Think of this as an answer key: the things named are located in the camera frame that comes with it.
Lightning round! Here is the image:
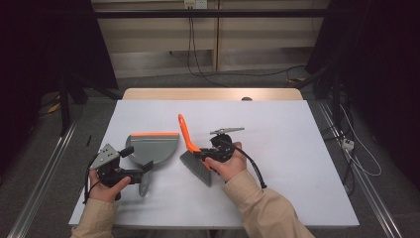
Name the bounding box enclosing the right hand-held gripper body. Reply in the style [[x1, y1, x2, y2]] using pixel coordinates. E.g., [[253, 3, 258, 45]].
[[197, 127, 246, 164]]

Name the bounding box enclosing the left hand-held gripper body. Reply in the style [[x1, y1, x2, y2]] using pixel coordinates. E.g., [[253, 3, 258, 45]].
[[88, 143, 145, 188]]

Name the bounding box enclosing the grey dustpan with orange edge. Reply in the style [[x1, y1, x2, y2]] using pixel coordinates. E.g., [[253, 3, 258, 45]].
[[125, 132, 180, 198]]

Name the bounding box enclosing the orange brush with grey bristles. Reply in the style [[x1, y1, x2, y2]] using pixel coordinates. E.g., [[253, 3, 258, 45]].
[[177, 113, 214, 188]]

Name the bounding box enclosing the person's right hand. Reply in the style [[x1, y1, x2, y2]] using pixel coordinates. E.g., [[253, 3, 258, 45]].
[[204, 142, 249, 183]]

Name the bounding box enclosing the person's left hand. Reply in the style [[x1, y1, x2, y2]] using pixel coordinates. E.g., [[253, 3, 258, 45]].
[[87, 170, 132, 203]]

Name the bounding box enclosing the wooden table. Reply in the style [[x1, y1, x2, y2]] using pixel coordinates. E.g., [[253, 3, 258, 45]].
[[122, 87, 304, 101]]

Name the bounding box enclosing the white table cover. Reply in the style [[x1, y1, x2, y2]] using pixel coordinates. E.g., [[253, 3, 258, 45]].
[[68, 99, 361, 230]]

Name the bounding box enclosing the black metal stand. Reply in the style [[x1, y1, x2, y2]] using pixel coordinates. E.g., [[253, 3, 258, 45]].
[[294, 62, 345, 133], [57, 73, 121, 137]]

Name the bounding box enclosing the black curtain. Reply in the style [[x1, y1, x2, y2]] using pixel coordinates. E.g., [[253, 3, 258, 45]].
[[0, 0, 119, 177], [304, 0, 420, 191]]

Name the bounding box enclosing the white power strip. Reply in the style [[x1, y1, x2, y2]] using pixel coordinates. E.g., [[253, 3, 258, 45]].
[[341, 138, 356, 153]]

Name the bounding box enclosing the black horizontal bar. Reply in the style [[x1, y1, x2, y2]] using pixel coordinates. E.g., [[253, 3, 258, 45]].
[[93, 9, 328, 19]]

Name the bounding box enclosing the right hand-held gripper cable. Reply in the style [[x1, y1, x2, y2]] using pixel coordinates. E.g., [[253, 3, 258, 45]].
[[218, 139, 267, 190]]

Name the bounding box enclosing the aluminium floor rail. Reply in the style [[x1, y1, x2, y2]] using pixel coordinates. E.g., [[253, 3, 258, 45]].
[[317, 100, 404, 238], [6, 121, 79, 238]]

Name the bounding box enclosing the black hanging cable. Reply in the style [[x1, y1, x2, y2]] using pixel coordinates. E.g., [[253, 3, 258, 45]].
[[186, 8, 230, 88]]

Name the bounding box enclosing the bundle of black floor cables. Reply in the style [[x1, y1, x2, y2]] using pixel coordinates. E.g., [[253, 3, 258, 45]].
[[323, 98, 357, 196]]

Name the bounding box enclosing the white wall socket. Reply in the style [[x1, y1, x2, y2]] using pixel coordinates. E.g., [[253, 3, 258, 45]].
[[183, 0, 208, 10]]

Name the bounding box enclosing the white cable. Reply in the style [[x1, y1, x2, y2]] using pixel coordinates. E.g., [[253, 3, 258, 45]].
[[339, 103, 382, 178]]

